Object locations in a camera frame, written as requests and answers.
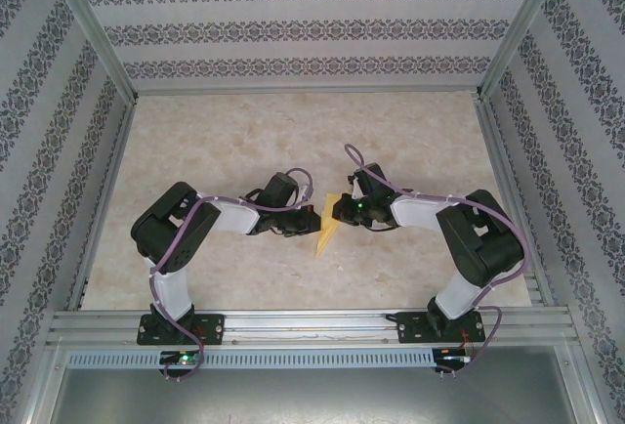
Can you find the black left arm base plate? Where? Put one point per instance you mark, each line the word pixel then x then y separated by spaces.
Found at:
pixel 210 328

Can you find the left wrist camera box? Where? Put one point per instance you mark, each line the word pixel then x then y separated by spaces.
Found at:
pixel 306 190

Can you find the aluminium frame bar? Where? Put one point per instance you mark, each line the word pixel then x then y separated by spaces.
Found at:
pixel 46 385
pixel 585 385

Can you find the aluminium mounting rail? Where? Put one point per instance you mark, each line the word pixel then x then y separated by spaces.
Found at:
pixel 312 321

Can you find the yellow paper sheet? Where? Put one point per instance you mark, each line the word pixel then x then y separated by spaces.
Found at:
pixel 326 233

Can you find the aluminium frame post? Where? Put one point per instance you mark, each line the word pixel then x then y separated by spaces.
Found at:
pixel 93 28
pixel 522 28

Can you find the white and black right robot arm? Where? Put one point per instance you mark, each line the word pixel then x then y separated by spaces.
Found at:
pixel 478 248

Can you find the left controller circuit board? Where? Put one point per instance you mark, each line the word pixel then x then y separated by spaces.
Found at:
pixel 180 358

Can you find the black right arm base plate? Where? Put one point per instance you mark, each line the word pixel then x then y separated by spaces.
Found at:
pixel 415 328

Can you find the right controller circuit board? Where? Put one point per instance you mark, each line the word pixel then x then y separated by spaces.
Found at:
pixel 454 356

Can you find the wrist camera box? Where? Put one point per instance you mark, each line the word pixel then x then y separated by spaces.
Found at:
pixel 306 190
pixel 352 189

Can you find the aluminium side rail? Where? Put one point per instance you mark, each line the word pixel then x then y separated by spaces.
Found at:
pixel 100 209
pixel 515 175

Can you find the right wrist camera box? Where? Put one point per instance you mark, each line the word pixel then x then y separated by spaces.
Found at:
pixel 352 189

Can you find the controller circuit board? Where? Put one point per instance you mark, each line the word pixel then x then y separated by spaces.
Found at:
pixel 180 358
pixel 454 356

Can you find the grey metal panel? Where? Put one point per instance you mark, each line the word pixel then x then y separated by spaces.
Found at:
pixel 312 399

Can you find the aluminium back rail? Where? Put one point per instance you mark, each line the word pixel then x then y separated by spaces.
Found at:
pixel 307 92

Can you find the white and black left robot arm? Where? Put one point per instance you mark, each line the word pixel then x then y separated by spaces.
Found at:
pixel 166 228

